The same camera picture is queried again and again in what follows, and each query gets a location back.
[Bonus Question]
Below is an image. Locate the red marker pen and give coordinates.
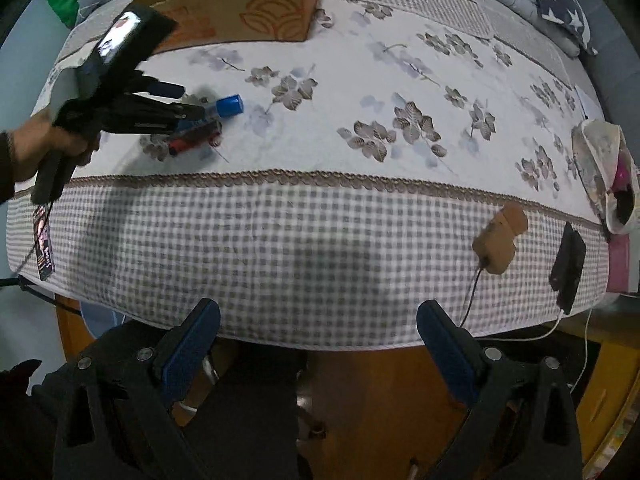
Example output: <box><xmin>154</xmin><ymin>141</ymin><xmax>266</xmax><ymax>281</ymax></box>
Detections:
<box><xmin>167</xmin><ymin>120</ymin><xmax>221</xmax><ymax>156</ymax></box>

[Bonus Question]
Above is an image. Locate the blue capped glue bottle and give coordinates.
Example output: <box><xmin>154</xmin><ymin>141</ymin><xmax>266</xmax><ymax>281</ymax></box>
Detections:
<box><xmin>178</xmin><ymin>94</ymin><xmax>244</xmax><ymax>130</ymax></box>

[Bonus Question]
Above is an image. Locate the person left hand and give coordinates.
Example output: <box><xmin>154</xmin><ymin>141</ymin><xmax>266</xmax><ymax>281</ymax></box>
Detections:
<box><xmin>8</xmin><ymin>108</ymin><xmax>101</xmax><ymax>182</ymax></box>

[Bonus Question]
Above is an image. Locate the tan wooden charger plug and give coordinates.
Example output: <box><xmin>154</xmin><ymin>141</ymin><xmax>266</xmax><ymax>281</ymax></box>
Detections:
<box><xmin>472</xmin><ymin>204</ymin><xmax>528</xmax><ymax>275</ymax></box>

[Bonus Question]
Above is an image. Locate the black power bank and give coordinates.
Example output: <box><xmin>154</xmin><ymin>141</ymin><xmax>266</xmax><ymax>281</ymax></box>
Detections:
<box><xmin>549</xmin><ymin>222</ymin><xmax>586</xmax><ymax>315</ymax></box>

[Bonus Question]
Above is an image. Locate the smartphone with lit screen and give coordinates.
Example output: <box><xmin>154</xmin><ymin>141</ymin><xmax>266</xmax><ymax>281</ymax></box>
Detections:
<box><xmin>32</xmin><ymin>205</ymin><xmax>54</xmax><ymax>281</ymax></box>

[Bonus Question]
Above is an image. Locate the floral white bed sheet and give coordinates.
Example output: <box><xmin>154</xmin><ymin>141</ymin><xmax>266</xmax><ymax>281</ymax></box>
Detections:
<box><xmin>4</xmin><ymin>0</ymin><xmax>614</xmax><ymax>351</ymax></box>

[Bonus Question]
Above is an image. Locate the white cloth bag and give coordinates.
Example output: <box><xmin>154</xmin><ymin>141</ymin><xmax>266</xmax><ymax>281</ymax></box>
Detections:
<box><xmin>572</xmin><ymin>119</ymin><xmax>639</xmax><ymax>235</ymax></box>

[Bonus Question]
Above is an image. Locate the star patterned navy pillow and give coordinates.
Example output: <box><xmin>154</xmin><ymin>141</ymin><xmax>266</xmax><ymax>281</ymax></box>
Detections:
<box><xmin>537</xmin><ymin>0</ymin><xmax>598</xmax><ymax>55</ymax></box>

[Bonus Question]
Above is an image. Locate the white charging cable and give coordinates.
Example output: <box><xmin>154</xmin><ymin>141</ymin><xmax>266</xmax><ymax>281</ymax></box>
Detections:
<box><xmin>476</xmin><ymin>306</ymin><xmax>597</xmax><ymax>396</ymax></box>

